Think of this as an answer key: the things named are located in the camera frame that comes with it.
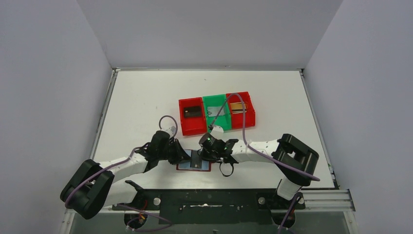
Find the red leather card holder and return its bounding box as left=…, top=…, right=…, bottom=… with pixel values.
left=176, top=149, right=211, bottom=172

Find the silver credit card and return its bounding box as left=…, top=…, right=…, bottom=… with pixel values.
left=207, top=106, right=225, bottom=117

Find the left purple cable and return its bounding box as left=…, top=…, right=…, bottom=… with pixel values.
left=64, top=115, right=179, bottom=209

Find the purple cable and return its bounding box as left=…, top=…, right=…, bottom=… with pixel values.
left=209, top=93, right=321, bottom=182
left=64, top=115, right=179, bottom=209

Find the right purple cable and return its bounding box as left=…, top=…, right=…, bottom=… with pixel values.
left=209, top=93, right=321, bottom=182

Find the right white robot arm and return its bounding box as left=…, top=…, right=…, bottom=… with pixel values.
left=199, top=133, right=319, bottom=208

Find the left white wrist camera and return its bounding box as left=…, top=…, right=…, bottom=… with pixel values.
left=163, top=126, right=177, bottom=137

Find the right red plastic bin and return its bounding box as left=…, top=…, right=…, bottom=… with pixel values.
left=227, top=92, right=256, bottom=129

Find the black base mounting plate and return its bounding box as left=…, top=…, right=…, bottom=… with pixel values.
left=114, top=188, right=305, bottom=225

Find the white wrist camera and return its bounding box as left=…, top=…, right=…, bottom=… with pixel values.
left=210, top=126, right=224, bottom=135
left=163, top=126, right=177, bottom=137

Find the red plastic bin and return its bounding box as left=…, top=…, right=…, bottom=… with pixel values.
left=178, top=97, right=207, bottom=136
left=227, top=92, right=256, bottom=129

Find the green plastic bin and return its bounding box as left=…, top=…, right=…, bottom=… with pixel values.
left=202, top=94, right=231, bottom=132

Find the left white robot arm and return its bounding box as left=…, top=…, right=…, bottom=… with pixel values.
left=60, top=130, right=191, bottom=219

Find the black VIP credit card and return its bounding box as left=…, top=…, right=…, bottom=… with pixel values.
left=190, top=150, right=203, bottom=169

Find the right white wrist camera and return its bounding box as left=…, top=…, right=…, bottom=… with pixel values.
left=210, top=126, right=224, bottom=135

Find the left red plastic bin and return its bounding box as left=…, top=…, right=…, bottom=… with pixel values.
left=178, top=97, right=207, bottom=136

